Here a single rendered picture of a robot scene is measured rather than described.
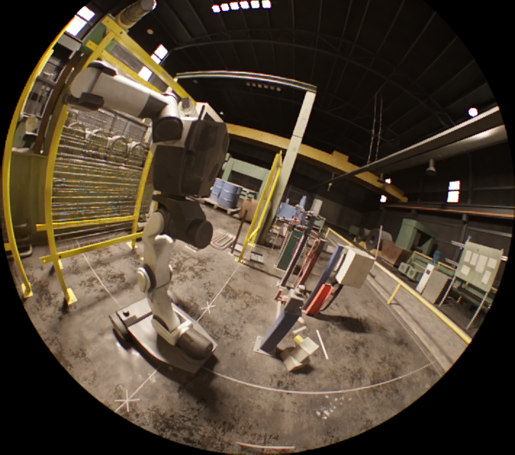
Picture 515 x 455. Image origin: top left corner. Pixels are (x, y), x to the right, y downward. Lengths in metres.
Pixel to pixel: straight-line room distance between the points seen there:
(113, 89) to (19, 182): 1.76
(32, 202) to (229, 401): 2.29
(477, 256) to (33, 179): 7.88
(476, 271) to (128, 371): 6.30
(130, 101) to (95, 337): 1.36
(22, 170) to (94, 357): 1.61
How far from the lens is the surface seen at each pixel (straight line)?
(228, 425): 1.26
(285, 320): 1.19
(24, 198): 2.15
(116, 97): 0.47
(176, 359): 1.13
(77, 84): 0.53
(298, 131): 3.88
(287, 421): 1.38
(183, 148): 0.58
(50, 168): 1.12
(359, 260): 1.78
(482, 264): 5.78
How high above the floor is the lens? 1.23
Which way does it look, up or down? 3 degrees down
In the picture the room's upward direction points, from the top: 20 degrees clockwise
